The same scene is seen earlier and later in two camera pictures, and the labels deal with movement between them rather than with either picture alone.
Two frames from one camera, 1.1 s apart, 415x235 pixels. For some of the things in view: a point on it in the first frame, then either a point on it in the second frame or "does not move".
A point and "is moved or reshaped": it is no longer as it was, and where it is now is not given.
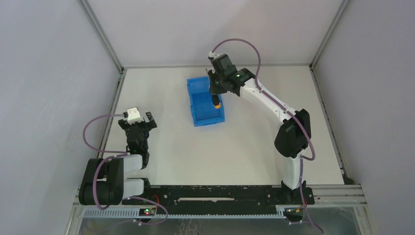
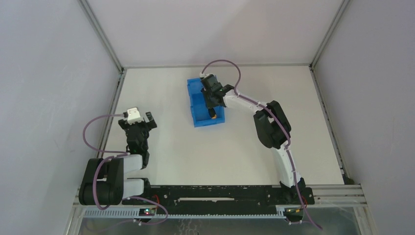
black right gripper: [214, 85] → [212, 98]
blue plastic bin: [203, 110] does not move
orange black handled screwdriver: [216, 101] is moved or reshaped
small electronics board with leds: [147, 212] does not move
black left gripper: [136, 125] does not move
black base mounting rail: [222, 198] does not move
